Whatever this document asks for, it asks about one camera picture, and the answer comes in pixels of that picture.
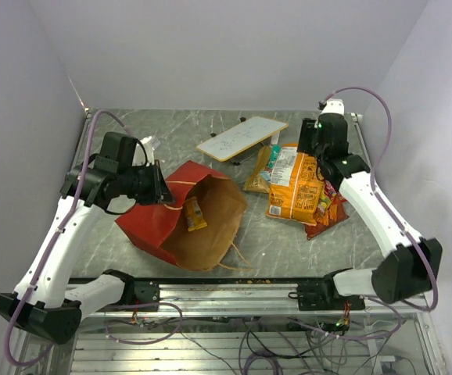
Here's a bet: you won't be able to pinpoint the teal snack packet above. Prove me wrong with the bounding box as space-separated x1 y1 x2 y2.
259 145 281 183

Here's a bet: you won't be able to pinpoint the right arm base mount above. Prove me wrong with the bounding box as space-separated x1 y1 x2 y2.
288 269 365 312

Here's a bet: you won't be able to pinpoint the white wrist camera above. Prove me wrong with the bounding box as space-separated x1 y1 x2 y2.
133 136 160 166
319 98 345 116

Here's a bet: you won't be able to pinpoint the small whiteboard yellow frame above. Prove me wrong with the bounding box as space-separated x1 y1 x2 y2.
196 116 288 162

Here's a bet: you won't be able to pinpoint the aluminium rail frame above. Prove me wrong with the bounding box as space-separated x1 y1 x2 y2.
0 277 447 374

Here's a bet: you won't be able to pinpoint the large orange chip bag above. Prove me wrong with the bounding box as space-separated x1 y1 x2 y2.
266 143 324 226

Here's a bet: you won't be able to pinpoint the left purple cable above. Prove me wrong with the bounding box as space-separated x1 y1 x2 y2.
3 109 133 367

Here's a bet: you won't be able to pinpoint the red paper bag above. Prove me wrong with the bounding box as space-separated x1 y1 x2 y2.
116 161 252 271

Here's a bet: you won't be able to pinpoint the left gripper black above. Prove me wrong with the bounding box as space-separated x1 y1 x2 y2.
118 159 177 205

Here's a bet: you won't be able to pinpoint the yellow snack packet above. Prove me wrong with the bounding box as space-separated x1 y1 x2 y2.
183 197 207 232

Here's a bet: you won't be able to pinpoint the loose wires under table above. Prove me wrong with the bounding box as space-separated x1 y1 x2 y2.
104 300 407 375

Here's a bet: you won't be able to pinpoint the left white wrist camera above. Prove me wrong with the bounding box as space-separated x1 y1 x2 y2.
133 136 160 166

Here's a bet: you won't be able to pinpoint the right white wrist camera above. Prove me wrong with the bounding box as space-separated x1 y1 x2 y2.
319 98 345 116

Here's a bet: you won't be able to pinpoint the tan brown snack bag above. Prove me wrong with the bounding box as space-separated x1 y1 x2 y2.
243 146 271 194

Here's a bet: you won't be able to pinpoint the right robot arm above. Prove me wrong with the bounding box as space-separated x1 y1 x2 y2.
297 112 443 309

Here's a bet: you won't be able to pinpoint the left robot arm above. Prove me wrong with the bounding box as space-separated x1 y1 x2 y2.
0 132 174 345

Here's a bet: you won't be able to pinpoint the red doritos chip bag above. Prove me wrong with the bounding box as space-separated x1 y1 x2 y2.
304 193 348 240

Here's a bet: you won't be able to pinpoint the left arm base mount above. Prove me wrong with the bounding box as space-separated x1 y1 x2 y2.
102 269 160 312

